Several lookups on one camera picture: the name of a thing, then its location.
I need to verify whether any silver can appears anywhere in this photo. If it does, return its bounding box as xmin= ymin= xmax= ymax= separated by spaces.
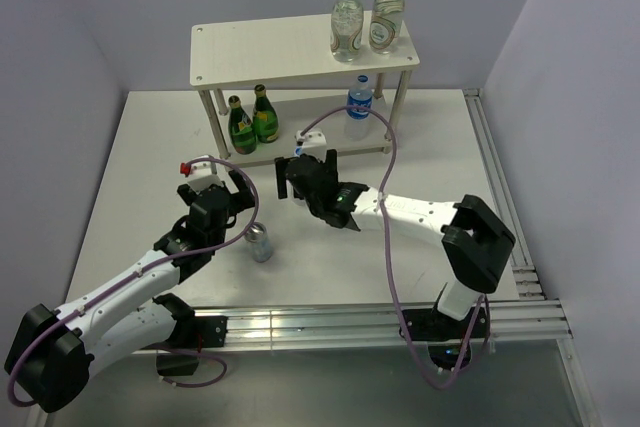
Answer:
xmin=245 ymin=222 xmax=274 ymax=263

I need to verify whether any clear glass bottle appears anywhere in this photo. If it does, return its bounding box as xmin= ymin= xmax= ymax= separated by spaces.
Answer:
xmin=330 ymin=0 xmax=364 ymax=62
xmin=369 ymin=0 xmax=405 ymax=54

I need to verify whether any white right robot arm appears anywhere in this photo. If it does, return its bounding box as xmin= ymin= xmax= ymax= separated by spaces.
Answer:
xmin=275 ymin=150 xmax=515 ymax=342

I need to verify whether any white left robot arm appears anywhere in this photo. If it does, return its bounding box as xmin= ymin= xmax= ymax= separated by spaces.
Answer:
xmin=4 ymin=161 xmax=259 ymax=413

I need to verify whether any white two-tier shelf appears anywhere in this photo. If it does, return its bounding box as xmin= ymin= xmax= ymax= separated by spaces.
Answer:
xmin=189 ymin=14 xmax=420 ymax=166

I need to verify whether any green bottle yellow label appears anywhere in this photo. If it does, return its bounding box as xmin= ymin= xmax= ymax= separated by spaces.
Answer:
xmin=253 ymin=84 xmax=279 ymax=144

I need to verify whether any green bottle red label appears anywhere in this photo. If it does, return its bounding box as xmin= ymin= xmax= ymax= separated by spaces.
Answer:
xmin=228 ymin=95 xmax=257 ymax=155

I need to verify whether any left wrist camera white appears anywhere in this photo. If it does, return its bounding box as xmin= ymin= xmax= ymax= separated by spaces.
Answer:
xmin=179 ymin=155 xmax=223 ymax=193

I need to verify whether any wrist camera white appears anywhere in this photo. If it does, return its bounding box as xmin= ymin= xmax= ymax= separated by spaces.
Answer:
xmin=294 ymin=128 xmax=327 ymax=162
xmin=179 ymin=155 xmax=223 ymax=193

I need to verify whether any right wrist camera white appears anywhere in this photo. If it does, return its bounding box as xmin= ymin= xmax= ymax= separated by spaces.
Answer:
xmin=294 ymin=128 xmax=327 ymax=162

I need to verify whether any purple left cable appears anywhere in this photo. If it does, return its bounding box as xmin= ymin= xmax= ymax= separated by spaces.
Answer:
xmin=6 ymin=156 xmax=261 ymax=408

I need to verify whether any purple cable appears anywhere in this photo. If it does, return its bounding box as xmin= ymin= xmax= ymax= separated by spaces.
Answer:
xmin=297 ymin=106 xmax=491 ymax=392
xmin=6 ymin=156 xmax=261 ymax=408

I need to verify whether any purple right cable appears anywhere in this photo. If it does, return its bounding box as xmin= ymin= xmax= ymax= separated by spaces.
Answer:
xmin=297 ymin=106 xmax=491 ymax=392

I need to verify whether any aluminium side rail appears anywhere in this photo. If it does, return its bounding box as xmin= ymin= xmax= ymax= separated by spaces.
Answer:
xmin=463 ymin=89 xmax=602 ymax=426

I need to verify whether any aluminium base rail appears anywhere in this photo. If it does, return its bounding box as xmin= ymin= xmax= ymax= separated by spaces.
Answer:
xmin=195 ymin=300 xmax=572 ymax=353

